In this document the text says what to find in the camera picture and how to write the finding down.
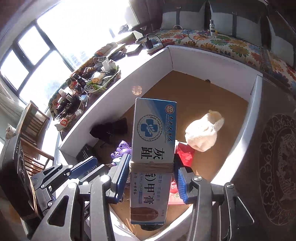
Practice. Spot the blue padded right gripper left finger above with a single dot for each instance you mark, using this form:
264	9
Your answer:
119	175

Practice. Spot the red foil packet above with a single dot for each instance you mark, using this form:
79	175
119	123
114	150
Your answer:
185	156

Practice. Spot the white cardboard box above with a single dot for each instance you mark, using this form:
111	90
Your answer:
198	81

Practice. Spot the white power strip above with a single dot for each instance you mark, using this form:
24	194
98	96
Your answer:
155	48

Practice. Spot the blue white medicine box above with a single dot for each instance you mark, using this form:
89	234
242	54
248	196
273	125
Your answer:
152	161

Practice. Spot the brown sofa with floral cover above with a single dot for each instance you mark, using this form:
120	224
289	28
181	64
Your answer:
149	15

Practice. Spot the wooden chair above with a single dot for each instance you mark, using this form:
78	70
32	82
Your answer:
31	128

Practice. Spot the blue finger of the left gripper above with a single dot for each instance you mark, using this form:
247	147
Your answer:
83	167

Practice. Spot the black rectangular box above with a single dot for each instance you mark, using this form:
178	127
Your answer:
86	152

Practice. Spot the far left grey cushion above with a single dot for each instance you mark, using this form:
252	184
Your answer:
188	15

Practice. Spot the grey cushion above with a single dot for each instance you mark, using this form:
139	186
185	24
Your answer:
239	19
282	39
188	15

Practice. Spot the white lotion bottle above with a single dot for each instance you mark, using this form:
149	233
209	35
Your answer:
212	28

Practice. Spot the purple toy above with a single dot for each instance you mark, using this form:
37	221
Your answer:
123	148

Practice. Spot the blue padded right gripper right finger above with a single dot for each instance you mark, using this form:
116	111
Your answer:
186	189

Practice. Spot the black fuzzy cloth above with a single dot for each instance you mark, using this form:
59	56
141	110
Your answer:
108	132

